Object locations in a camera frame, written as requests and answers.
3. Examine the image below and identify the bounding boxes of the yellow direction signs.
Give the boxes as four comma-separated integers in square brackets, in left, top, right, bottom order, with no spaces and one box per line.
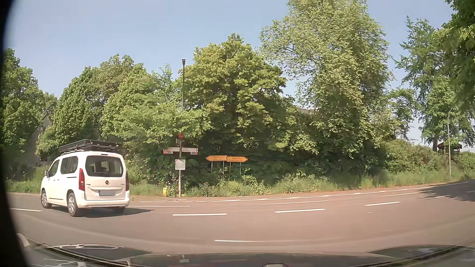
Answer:
[206,155,248,179]

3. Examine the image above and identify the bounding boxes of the row of trees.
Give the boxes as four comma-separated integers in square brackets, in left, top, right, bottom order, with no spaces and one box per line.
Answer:
[0,0,475,186]

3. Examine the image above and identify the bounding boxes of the grass verge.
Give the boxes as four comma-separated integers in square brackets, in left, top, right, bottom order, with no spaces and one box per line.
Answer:
[5,163,475,198]

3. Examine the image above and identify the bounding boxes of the road markings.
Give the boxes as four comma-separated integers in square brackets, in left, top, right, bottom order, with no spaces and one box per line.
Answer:
[10,181,470,243]

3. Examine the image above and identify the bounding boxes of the grey asphalt road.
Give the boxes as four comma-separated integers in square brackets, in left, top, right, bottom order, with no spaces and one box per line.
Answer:
[7,179,475,256]

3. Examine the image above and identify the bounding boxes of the car's own bonnet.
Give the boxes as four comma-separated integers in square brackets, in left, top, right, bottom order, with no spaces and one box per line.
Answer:
[17,233,475,267]

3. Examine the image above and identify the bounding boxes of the white van with roof rack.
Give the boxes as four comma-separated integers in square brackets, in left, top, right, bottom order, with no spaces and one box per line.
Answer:
[40,139,130,217]

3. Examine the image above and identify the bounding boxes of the dark wooden shelter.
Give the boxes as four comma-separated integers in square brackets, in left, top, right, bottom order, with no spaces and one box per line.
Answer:
[437,142,463,154]

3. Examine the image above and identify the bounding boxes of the lamp post with signs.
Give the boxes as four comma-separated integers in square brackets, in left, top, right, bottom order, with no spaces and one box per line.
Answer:
[163,58,199,198]

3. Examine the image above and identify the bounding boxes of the grey lamp post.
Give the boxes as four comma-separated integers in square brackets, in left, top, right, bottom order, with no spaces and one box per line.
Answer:
[446,108,455,176]

